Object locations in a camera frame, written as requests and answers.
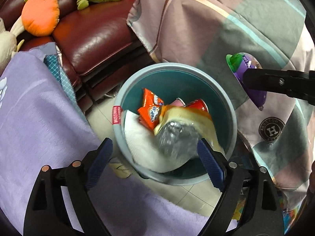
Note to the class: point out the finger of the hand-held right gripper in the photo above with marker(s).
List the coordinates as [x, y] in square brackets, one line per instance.
[275, 81]

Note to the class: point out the white duck plush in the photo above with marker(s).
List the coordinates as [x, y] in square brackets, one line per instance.
[6, 46]

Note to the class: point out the white paper napkin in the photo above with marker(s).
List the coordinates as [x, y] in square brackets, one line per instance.
[140, 142]

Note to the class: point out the purple floral blanket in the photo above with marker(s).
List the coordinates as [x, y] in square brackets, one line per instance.
[44, 118]

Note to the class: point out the purple egg toy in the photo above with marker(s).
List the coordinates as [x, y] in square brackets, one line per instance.
[240, 64]

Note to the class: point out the blue checkered cloth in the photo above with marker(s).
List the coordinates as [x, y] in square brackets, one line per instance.
[57, 71]

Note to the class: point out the orange chocolate snack wrapper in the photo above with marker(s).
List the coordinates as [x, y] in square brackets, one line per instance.
[150, 108]

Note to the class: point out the orange white snack bag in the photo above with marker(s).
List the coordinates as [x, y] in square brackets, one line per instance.
[182, 137]

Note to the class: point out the plaid bedsheet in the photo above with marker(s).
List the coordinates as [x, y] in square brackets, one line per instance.
[233, 17]

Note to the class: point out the teal bin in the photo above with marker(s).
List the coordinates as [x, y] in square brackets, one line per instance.
[177, 81]

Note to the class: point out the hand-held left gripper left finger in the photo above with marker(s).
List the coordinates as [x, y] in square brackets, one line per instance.
[98, 164]

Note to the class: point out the dark red leather sofa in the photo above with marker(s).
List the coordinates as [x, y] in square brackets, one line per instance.
[98, 39]

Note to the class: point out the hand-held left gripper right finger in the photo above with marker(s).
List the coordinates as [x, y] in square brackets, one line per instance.
[209, 164]

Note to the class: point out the orange carrot bunny plush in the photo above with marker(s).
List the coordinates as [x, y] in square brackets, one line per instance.
[39, 12]

